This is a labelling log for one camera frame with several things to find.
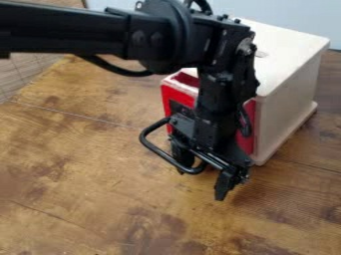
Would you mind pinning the red wooden drawer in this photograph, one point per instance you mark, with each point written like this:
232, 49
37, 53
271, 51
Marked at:
179, 89

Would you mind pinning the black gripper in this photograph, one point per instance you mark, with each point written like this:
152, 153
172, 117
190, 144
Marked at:
202, 133

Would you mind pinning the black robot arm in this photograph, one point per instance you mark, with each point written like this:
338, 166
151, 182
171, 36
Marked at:
160, 37

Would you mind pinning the white wooden cabinet box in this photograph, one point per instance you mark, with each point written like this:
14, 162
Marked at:
286, 69

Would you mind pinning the black metal drawer handle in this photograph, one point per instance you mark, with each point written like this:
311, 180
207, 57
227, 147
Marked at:
181, 169

